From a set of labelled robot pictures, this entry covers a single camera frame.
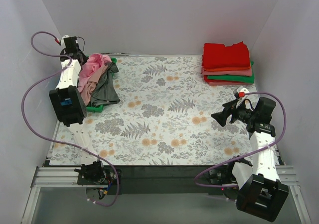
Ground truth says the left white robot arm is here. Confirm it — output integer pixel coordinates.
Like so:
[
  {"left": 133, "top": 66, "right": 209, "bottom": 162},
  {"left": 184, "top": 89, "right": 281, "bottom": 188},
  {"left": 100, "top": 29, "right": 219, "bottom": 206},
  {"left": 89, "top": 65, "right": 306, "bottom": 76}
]
[{"left": 49, "top": 35, "right": 106, "bottom": 184}]

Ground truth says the floral table mat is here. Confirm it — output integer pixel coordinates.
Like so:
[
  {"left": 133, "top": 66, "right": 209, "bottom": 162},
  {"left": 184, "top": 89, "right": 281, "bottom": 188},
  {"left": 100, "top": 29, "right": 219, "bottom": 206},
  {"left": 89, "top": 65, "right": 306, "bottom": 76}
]
[{"left": 49, "top": 55, "right": 279, "bottom": 166}]

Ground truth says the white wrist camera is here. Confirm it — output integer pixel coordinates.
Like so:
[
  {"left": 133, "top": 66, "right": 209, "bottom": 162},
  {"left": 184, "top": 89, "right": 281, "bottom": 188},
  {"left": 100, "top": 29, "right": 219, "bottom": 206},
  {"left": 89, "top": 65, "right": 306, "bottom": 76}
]
[
  {"left": 234, "top": 86, "right": 249, "bottom": 108},
  {"left": 55, "top": 36, "right": 65, "bottom": 46}
]

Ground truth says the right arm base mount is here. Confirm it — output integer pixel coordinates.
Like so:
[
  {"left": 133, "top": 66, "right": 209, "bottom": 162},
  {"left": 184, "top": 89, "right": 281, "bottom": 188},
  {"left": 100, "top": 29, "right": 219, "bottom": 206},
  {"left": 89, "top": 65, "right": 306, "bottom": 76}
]
[{"left": 204, "top": 163, "right": 239, "bottom": 200}]

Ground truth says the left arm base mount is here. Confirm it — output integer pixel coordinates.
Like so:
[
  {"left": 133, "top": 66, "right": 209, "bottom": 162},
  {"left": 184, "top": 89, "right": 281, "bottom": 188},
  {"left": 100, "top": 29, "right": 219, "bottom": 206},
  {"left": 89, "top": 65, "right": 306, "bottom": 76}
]
[{"left": 74, "top": 161, "right": 122, "bottom": 200}]

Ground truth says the green plastic bin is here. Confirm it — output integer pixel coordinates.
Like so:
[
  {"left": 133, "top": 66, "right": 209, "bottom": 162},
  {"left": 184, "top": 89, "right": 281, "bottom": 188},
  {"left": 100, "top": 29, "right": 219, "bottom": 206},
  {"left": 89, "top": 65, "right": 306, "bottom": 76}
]
[{"left": 86, "top": 57, "right": 117, "bottom": 113}]

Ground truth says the red folded t-shirt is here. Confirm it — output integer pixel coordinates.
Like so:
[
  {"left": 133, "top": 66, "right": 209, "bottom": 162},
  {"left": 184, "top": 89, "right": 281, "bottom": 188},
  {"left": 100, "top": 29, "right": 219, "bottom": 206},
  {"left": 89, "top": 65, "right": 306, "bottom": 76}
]
[{"left": 202, "top": 41, "right": 251, "bottom": 68}]

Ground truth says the aluminium frame rail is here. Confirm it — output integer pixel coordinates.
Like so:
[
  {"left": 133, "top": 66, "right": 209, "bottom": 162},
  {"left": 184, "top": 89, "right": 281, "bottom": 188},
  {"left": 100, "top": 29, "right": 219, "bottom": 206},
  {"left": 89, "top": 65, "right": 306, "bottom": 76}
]
[{"left": 21, "top": 165, "right": 312, "bottom": 224}]

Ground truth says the green folded t-shirt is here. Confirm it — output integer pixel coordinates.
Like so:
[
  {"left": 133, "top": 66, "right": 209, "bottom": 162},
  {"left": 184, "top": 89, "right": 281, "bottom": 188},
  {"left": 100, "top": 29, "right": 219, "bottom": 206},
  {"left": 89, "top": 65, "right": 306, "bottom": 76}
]
[{"left": 204, "top": 61, "right": 255, "bottom": 84}]

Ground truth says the dusty pink t-shirt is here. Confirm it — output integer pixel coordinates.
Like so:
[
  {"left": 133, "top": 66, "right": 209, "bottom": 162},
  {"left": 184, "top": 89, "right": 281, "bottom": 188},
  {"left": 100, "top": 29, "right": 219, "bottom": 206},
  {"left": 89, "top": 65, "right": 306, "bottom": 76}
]
[{"left": 78, "top": 65, "right": 108, "bottom": 105}]

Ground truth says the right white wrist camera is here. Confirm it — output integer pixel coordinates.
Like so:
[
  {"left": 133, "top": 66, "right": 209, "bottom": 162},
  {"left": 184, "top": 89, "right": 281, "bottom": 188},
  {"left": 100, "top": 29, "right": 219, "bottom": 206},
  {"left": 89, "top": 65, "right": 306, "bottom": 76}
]
[{"left": 234, "top": 86, "right": 249, "bottom": 108}]

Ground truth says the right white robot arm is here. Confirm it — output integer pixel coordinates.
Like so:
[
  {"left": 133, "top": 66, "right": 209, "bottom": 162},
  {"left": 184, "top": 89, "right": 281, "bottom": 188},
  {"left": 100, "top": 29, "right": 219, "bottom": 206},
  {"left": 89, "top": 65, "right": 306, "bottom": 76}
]
[{"left": 212, "top": 97, "right": 289, "bottom": 222}]

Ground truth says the grey t-shirt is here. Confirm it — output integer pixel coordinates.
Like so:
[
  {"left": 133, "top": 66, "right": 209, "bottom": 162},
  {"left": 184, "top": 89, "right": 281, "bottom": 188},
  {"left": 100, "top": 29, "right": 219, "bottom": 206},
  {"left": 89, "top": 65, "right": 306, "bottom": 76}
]
[{"left": 89, "top": 62, "right": 120, "bottom": 107}]

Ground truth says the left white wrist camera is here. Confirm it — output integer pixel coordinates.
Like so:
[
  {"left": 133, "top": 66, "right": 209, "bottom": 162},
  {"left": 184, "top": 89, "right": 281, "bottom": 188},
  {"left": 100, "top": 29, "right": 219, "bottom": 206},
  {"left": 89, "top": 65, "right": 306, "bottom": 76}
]
[{"left": 55, "top": 36, "right": 65, "bottom": 46}]

